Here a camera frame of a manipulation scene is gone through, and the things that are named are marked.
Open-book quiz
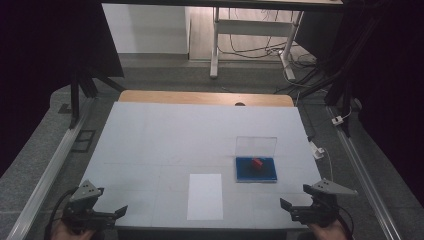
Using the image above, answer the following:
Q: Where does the white connector block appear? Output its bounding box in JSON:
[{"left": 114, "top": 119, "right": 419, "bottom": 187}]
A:
[{"left": 331, "top": 110, "right": 353, "bottom": 127}]

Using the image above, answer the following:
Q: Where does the person's left hand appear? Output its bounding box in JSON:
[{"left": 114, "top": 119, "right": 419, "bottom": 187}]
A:
[{"left": 49, "top": 219, "right": 98, "bottom": 240}]

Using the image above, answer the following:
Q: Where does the wooden table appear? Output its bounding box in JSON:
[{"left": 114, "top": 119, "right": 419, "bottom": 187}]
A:
[{"left": 118, "top": 89, "right": 295, "bottom": 108}]

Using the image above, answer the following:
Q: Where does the tangle of floor cables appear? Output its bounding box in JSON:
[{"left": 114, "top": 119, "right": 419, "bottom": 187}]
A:
[{"left": 216, "top": 8, "right": 329, "bottom": 96}]

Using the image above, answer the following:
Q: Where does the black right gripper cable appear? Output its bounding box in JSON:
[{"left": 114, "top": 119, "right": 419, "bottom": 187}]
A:
[{"left": 335, "top": 204, "right": 355, "bottom": 240}]

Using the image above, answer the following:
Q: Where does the black floor frame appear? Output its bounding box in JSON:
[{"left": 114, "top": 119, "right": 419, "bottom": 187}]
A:
[{"left": 70, "top": 129, "right": 97, "bottom": 154}]

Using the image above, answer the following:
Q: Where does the white desk frame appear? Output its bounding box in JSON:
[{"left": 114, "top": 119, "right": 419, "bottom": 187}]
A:
[{"left": 209, "top": 6, "right": 305, "bottom": 82}]

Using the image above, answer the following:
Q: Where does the aluminium rail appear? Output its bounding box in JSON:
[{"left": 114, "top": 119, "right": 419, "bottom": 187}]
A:
[
  {"left": 5, "top": 97, "right": 98, "bottom": 240},
  {"left": 325, "top": 105, "right": 403, "bottom": 240}
]

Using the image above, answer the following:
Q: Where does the blue ink pad clear-lid case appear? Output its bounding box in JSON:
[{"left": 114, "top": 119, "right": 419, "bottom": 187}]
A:
[{"left": 234, "top": 135, "right": 279, "bottom": 184}]

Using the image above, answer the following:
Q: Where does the black metal stand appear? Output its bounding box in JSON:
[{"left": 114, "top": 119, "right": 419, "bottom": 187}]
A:
[
  {"left": 298, "top": 13, "right": 388, "bottom": 138},
  {"left": 67, "top": 64, "right": 126, "bottom": 130}
]

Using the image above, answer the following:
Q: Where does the white power adapter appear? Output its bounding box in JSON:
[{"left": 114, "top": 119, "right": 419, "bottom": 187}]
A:
[{"left": 308, "top": 141, "right": 326, "bottom": 161}]

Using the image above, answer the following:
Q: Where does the white cable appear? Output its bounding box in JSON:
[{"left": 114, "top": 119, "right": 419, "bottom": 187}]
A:
[{"left": 322, "top": 147, "right": 335, "bottom": 183}]

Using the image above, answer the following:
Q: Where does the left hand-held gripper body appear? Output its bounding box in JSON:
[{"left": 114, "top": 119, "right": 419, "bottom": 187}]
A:
[{"left": 61, "top": 179, "right": 117, "bottom": 232}]

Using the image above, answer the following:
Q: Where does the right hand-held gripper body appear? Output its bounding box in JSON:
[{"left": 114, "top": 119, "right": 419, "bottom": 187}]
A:
[{"left": 291, "top": 179, "right": 359, "bottom": 229}]

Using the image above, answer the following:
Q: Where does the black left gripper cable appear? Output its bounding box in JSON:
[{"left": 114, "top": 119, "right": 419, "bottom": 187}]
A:
[{"left": 44, "top": 188, "right": 78, "bottom": 240}]

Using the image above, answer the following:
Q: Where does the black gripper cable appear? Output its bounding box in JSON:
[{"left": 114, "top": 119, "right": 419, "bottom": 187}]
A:
[
  {"left": 44, "top": 188, "right": 78, "bottom": 240},
  {"left": 335, "top": 204, "right": 355, "bottom": 240}
]

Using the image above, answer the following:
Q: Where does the white paper sheet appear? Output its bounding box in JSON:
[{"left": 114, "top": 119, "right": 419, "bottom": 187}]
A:
[{"left": 186, "top": 173, "right": 224, "bottom": 222}]

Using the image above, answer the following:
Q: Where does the person's right hand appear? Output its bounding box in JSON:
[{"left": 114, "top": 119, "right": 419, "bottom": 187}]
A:
[{"left": 306, "top": 219, "right": 350, "bottom": 240}]

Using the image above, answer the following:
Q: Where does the white cabinet panel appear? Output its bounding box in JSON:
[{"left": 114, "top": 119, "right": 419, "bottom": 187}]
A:
[{"left": 101, "top": 3, "right": 190, "bottom": 55}]

